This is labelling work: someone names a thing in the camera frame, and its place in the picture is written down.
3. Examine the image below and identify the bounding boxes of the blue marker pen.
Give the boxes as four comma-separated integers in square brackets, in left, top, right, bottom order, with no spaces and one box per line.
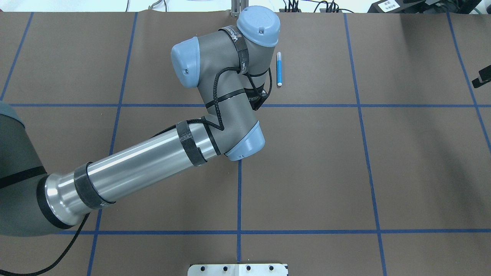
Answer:
[276,52,283,87]

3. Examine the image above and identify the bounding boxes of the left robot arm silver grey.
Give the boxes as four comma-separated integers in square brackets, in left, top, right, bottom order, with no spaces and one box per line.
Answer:
[1,6,281,237]

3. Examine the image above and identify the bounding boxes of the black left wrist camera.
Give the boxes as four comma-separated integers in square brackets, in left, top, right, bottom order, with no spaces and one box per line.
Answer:
[244,89,269,111]

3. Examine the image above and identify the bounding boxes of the aluminium frame post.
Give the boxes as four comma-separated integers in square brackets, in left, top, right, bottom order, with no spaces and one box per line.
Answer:
[230,0,241,17]

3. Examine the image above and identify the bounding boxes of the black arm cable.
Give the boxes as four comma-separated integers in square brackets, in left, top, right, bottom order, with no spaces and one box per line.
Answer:
[0,65,274,276]

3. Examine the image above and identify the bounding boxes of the white central pedestal column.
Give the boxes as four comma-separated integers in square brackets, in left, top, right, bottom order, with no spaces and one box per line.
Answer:
[187,263,289,276]

